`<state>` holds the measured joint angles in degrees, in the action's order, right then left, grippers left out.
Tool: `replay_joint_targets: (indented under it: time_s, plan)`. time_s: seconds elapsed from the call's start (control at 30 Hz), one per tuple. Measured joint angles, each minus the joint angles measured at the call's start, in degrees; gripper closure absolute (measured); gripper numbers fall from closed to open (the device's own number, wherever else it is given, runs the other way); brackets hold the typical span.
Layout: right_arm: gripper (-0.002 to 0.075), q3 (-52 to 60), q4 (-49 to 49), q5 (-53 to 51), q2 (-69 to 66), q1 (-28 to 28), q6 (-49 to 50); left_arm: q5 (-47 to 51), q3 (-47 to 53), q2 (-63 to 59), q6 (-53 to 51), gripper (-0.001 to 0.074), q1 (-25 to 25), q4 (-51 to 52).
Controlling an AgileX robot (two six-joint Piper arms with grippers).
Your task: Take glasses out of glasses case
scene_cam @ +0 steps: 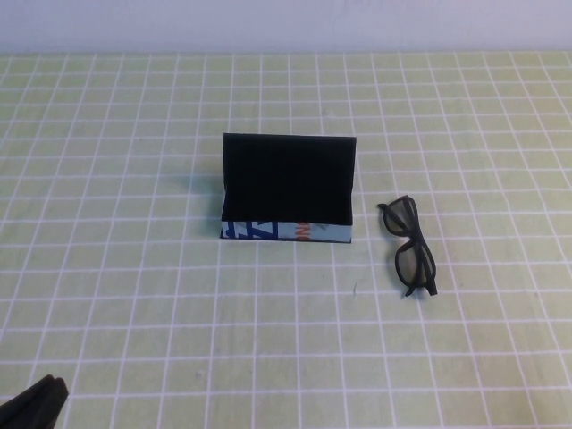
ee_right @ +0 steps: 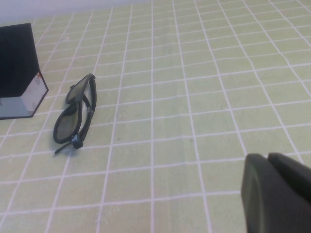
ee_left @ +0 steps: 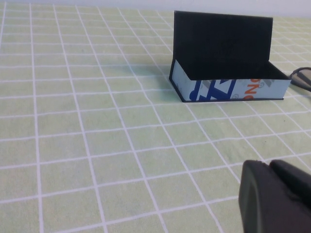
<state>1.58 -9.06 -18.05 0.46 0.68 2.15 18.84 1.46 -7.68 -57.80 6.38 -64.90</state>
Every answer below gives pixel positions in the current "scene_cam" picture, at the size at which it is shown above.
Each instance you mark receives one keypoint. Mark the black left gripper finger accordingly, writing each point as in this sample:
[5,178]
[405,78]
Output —
[22,411]
[47,406]

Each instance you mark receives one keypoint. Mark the black printed glasses case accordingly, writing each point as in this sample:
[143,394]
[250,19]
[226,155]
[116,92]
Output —
[286,187]

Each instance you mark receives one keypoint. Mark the black framed glasses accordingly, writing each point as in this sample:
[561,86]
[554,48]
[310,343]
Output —
[421,237]

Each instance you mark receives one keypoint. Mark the green white-grid tablecloth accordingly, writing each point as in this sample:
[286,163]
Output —
[134,313]

